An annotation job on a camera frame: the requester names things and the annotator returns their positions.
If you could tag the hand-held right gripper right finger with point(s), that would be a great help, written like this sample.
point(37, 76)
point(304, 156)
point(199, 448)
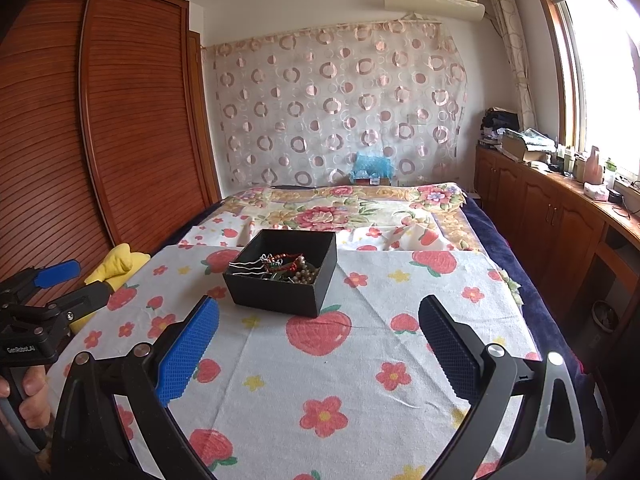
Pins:
point(447, 350)

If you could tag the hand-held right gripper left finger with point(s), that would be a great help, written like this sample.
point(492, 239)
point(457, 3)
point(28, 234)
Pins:
point(187, 350)

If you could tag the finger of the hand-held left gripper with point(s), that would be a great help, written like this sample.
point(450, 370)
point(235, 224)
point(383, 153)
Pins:
point(85, 300)
point(60, 272)

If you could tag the black box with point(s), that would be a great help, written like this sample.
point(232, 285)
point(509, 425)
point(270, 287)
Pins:
point(280, 300)

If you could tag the purple jeweled hair comb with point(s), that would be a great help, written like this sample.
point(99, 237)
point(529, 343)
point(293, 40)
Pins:
point(264, 260)

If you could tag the person's left hand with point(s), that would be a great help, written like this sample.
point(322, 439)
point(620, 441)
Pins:
point(37, 395)

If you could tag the yellow plush toy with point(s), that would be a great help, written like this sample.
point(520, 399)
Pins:
point(117, 260)

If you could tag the dark blue bedspread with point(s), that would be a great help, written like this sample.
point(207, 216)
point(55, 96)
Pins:
point(530, 300)

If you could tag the strawberry print blanket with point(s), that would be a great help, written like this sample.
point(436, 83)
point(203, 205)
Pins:
point(310, 385)

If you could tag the wooden slatted wardrobe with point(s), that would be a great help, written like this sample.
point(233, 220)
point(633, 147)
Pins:
point(100, 135)

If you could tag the waste bin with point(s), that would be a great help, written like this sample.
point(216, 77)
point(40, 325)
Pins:
point(605, 322)

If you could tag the wooden low cabinet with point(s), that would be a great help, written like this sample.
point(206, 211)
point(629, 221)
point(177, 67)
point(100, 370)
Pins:
point(540, 210)

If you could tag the brown cardboard box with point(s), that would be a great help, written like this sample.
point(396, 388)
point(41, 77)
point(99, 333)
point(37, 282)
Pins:
point(370, 182)

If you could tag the floral quilt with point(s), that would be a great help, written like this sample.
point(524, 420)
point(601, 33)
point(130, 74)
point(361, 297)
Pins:
point(320, 215)

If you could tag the blue plastic bag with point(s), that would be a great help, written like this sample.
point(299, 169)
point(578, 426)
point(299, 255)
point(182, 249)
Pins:
point(371, 165)

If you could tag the pink tissue pack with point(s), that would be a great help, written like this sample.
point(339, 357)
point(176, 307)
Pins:
point(596, 191)

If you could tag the flat cardboard box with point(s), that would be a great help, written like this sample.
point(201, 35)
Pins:
point(525, 146)

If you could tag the pile of dark clothes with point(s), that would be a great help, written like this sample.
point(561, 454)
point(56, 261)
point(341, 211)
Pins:
point(497, 125)

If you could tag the pink bottle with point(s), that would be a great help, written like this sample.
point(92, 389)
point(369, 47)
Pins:
point(594, 167)

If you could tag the circle pattern curtain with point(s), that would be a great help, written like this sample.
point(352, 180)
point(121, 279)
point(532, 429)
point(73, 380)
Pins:
point(325, 85)

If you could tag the pale window curtain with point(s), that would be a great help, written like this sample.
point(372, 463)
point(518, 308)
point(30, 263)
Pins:
point(515, 60)

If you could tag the wooden frame window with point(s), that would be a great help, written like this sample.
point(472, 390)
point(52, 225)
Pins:
point(600, 60)

